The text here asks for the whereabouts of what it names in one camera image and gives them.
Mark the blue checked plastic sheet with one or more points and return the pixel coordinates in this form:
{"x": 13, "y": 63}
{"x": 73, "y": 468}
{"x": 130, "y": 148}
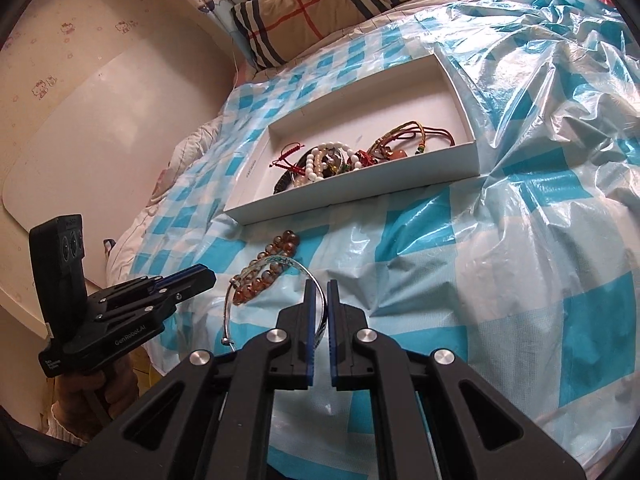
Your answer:
{"x": 500, "y": 260}

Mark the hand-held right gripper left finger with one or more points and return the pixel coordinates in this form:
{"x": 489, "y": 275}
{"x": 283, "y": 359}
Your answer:
{"x": 310, "y": 340}

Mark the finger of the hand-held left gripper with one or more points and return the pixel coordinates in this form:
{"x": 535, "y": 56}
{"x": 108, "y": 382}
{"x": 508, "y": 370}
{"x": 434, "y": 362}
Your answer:
{"x": 170, "y": 274}
{"x": 192, "y": 282}

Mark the person's left forearm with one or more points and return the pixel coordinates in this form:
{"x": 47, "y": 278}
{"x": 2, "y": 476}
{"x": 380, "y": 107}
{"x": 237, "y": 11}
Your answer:
{"x": 65, "y": 430}

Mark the thin silver bangle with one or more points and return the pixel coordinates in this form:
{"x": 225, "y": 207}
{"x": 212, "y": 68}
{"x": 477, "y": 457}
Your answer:
{"x": 334, "y": 164}

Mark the white cardboard box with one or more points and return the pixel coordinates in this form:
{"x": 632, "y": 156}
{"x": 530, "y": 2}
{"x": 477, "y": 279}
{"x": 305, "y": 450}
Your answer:
{"x": 360, "y": 115}

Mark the person's left hand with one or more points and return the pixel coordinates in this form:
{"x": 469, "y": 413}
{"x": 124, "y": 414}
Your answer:
{"x": 122, "y": 385}

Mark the white rounded board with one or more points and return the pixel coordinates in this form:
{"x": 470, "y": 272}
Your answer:
{"x": 125, "y": 135}

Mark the engraved silver bangle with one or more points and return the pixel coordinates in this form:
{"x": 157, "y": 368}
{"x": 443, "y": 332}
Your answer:
{"x": 274, "y": 261}

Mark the plaid pillow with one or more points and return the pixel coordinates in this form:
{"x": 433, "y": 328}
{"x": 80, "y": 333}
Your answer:
{"x": 310, "y": 5}

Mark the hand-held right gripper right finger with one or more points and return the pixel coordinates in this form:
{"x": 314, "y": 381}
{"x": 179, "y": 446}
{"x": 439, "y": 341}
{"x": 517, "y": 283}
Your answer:
{"x": 334, "y": 340}

